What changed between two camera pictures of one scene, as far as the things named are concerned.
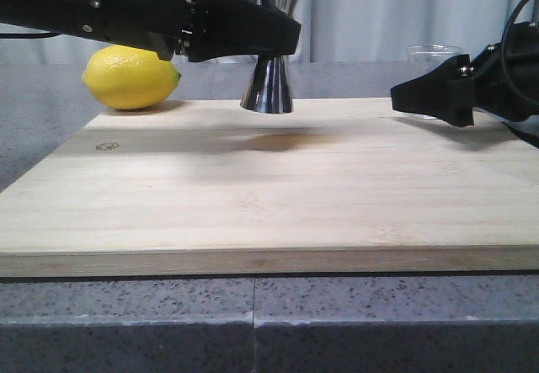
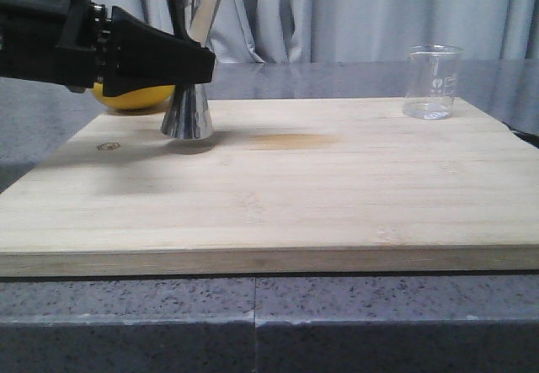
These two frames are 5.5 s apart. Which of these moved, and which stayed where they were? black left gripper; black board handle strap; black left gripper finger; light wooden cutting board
Moved: black left gripper finger; black left gripper
Stayed: light wooden cutting board; black board handle strap
